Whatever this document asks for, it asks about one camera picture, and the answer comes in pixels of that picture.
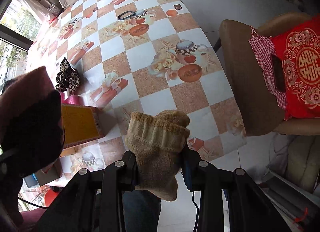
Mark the black phone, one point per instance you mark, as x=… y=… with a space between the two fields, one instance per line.
x=278 y=74

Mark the pink patterned carton box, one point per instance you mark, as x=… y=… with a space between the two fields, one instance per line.
x=81 y=124

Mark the red gingham cloth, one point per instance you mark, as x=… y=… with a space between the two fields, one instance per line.
x=263 y=48

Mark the beige knit sock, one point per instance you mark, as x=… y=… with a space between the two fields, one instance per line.
x=156 y=141

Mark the red plastic chair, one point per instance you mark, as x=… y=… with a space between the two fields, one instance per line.
x=50 y=195

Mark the leopard print scrunchie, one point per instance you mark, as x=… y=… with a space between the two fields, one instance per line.
x=68 y=78

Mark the pink sponge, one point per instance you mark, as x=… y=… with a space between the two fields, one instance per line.
x=72 y=99

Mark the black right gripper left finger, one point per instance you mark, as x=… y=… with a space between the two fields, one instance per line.
x=93 y=200

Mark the red embroidered cushion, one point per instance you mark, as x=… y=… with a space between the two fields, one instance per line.
x=298 y=50

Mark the checkered patterned tablecloth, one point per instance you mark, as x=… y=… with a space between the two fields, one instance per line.
x=145 y=56

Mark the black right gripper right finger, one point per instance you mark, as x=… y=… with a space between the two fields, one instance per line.
x=249 y=209

